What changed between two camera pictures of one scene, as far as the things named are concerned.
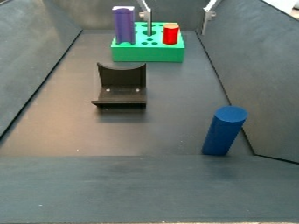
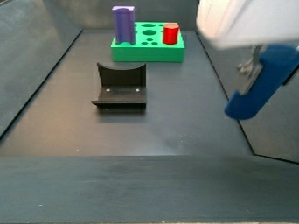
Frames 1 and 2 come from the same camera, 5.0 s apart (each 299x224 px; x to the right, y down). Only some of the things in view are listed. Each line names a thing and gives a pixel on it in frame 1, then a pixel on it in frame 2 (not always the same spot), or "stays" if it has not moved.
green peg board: [149, 48] stays
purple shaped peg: [125, 24] stays
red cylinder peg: [172, 33] stays
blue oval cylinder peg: [229, 120] → [280, 60]
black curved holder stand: [124, 88] stays
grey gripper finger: [145, 15] → [250, 68]
